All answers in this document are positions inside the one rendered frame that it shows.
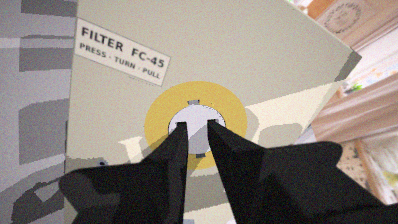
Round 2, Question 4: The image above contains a white cylinder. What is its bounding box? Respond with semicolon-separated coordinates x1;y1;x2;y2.
169;100;225;154

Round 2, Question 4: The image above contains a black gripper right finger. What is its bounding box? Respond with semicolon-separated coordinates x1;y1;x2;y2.
207;119;343;224

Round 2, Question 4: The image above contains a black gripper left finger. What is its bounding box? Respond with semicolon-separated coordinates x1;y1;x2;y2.
58;121;189;224

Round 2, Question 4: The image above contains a beige service panel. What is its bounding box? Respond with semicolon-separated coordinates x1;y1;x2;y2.
65;0;362;224

